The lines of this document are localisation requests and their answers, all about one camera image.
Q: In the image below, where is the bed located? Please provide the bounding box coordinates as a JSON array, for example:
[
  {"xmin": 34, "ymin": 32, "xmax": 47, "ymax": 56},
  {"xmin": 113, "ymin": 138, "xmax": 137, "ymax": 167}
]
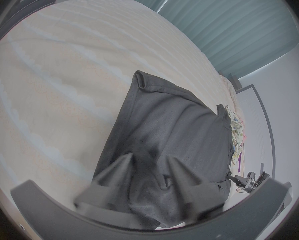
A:
[{"xmin": 0, "ymin": 0, "xmax": 275, "ymax": 231}]

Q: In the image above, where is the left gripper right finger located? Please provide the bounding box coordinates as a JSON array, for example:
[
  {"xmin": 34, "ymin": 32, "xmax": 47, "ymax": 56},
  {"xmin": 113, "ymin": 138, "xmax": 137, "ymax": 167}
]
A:
[{"xmin": 167, "ymin": 155, "xmax": 227, "ymax": 211}]

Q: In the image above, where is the white printed pyjama top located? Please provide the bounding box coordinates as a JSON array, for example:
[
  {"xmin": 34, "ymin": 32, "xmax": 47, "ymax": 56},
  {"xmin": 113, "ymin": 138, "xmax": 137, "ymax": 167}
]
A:
[{"xmin": 224, "ymin": 105, "xmax": 245, "ymax": 152}]

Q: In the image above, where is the black T-shirt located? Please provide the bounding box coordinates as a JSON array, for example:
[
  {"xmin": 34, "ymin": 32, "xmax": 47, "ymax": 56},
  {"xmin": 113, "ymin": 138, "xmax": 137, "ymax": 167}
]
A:
[{"xmin": 92, "ymin": 70, "xmax": 236, "ymax": 231}]

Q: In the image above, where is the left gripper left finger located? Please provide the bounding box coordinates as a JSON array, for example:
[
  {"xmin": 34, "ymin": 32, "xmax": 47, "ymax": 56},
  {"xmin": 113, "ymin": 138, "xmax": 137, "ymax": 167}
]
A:
[{"xmin": 74, "ymin": 153, "xmax": 135, "ymax": 209}]

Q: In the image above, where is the purple garment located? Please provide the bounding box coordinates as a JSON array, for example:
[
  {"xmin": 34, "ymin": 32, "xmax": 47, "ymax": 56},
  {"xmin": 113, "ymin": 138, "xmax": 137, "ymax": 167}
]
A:
[{"xmin": 232, "ymin": 151, "xmax": 242, "ymax": 173}]

